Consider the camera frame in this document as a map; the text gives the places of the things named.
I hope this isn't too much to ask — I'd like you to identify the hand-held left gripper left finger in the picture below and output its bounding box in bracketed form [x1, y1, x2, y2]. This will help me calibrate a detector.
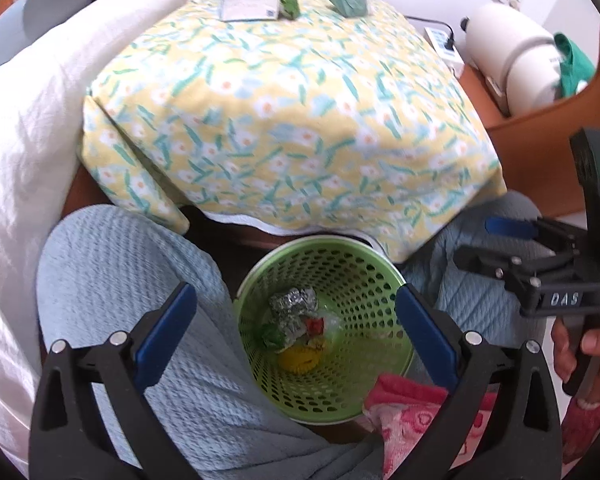
[28, 281, 198, 480]

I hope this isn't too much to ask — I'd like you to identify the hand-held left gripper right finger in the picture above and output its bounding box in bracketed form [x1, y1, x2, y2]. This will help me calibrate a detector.
[395, 282, 563, 480]

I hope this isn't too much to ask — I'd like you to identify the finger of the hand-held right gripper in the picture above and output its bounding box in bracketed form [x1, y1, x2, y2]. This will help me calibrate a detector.
[452, 244, 577, 292]
[485, 216, 588, 257]

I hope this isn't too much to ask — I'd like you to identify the green perforated waste basket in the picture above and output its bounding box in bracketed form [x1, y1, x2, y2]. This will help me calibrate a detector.
[232, 235, 415, 426]

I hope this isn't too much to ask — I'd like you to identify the clear plastic bag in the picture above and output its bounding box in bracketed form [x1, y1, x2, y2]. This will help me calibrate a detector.
[320, 310, 348, 346]

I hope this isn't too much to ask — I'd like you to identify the green plastic wrapper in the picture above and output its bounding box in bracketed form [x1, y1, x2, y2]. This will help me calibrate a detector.
[260, 322, 283, 351]

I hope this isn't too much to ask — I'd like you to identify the silver foil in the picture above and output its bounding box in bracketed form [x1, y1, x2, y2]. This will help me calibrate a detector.
[269, 287, 321, 346]

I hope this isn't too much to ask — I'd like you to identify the person's right leg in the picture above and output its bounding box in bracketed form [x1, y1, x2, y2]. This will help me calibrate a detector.
[400, 190, 556, 356]

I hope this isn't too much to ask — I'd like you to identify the brown wooden nightstand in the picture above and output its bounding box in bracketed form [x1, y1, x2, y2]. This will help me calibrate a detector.
[455, 20, 600, 221]

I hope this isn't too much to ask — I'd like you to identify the pink patterned cloth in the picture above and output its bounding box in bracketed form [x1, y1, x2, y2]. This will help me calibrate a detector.
[362, 372, 498, 480]
[560, 395, 600, 471]

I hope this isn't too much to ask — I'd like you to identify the white cylindrical appliance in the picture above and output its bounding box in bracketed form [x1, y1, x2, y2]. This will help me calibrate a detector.
[462, 2, 571, 116]

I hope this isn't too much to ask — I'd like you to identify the green cloth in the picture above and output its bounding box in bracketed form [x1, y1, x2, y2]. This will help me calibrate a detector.
[552, 32, 597, 96]

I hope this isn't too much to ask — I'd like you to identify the white power strip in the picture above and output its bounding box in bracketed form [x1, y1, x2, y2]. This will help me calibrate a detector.
[422, 25, 466, 68]

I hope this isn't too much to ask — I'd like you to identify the yellow floral cloth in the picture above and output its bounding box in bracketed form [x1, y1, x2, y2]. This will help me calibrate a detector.
[77, 0, 508, 263]

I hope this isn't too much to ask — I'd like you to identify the black plug with cable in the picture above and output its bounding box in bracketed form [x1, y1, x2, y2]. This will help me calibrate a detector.
[405, 15, 458, 51]

